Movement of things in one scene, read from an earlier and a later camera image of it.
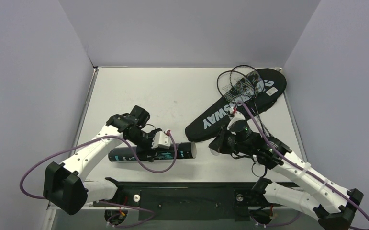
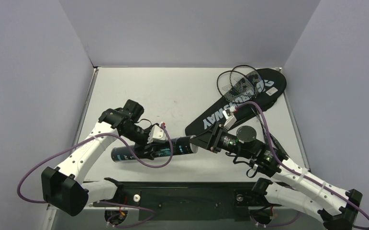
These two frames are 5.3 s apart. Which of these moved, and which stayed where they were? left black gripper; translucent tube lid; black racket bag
Moved: translucent tube lid
Stayed: left black gripper; black racket bag
